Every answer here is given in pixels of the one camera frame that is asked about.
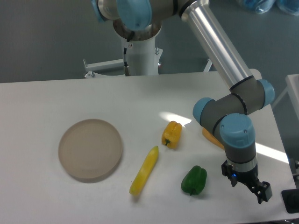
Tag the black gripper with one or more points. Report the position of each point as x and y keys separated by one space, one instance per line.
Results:
x=247 y=174

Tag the blue plastic bags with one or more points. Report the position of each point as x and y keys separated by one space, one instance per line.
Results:
x=290 y=7

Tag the green bell pepper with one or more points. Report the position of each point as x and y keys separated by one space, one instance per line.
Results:
x=195 y=180

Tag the black device at table edge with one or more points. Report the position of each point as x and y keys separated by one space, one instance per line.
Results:
x=291 y=196

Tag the beige round plate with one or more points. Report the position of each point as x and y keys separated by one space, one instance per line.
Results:
x=90 y=150

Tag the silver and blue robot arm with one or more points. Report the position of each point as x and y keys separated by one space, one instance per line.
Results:
x=226 y=119

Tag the white side table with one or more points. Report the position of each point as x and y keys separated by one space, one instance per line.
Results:
x=292 y=89

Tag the orange carrot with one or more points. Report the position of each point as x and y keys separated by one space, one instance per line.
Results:
x=211 y=138

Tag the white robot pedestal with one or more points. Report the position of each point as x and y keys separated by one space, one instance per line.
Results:
x=142 y=58

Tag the yellow bell pepper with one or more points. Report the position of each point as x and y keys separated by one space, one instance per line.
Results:
x=171 y=135

